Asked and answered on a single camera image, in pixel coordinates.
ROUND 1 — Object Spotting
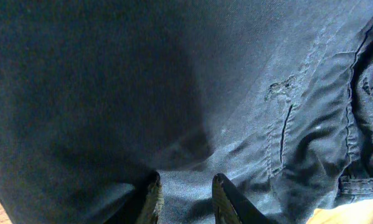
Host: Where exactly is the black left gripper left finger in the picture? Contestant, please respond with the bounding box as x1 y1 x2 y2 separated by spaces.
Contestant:
105 171 164 224

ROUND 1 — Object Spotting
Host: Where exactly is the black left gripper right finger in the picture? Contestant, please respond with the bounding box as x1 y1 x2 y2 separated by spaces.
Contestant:
212 174 274 224

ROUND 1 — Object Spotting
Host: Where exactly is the navy blue garment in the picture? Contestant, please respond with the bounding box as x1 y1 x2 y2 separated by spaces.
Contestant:
0 0 373 223

